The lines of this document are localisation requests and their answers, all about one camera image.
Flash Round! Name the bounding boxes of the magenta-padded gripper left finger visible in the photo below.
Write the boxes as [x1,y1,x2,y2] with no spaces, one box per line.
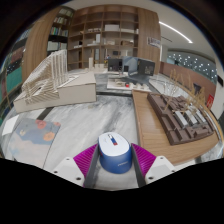
[51,143,101,189]

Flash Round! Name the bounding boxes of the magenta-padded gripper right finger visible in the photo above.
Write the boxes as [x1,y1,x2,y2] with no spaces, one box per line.
[129,143,176,188]

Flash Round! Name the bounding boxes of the blue and white computer mouse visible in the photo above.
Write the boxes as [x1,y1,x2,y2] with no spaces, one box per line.
[97,131,133,175]

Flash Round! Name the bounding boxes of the blue floral mouse pad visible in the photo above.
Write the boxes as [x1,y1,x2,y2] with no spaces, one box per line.
[8,118,62,169]

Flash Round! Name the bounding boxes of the brown building model on wooden base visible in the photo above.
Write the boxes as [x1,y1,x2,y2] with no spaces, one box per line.
[132,74,222,166]

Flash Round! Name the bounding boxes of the white stepped building model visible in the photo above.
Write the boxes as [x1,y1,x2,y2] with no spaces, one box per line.
[13,49,98,114]

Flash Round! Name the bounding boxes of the flat white site model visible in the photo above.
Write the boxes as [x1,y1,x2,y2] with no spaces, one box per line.
[106,76,153,93]

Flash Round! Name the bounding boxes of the white paper sheet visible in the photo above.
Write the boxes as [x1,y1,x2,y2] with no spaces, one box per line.
[1,114,20,137]

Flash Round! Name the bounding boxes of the red sign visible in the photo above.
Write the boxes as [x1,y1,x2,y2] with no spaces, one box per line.
[206,93,215,110]

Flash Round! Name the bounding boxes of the dark box model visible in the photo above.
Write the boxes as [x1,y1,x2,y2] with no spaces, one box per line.
[107,58,125,73]
[136,58,156,76]

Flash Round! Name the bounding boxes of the group of small ceiling lights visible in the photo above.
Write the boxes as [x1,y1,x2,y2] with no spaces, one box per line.
[168,52,215,80]

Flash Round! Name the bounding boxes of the wooden shelf unit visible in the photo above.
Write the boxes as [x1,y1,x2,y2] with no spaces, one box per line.
[66,4,162,76]

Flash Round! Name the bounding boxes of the dark bookshelf with books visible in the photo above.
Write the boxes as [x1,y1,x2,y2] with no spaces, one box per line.
[46,5,75,56]

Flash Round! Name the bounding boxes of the long ceiling light strip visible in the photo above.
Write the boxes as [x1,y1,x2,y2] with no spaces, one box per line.
[159,20,194,44]

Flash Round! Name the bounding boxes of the wall poster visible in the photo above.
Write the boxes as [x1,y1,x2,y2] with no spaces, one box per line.
[146,36,162,49]

